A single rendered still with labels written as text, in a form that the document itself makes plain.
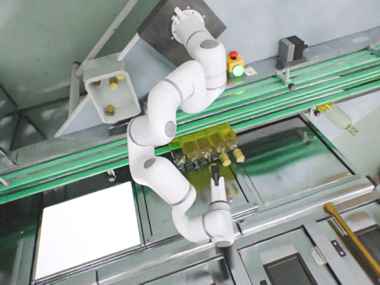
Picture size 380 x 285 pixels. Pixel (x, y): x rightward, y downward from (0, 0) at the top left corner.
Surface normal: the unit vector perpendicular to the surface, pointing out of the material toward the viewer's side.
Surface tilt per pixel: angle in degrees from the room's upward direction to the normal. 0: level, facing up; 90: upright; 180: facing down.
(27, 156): 90
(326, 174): 90
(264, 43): 0
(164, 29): 1
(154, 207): 90
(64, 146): 90
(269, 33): 0
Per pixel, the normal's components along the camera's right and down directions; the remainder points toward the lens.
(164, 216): -0.14, -0.69
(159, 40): 0.27, 0.68
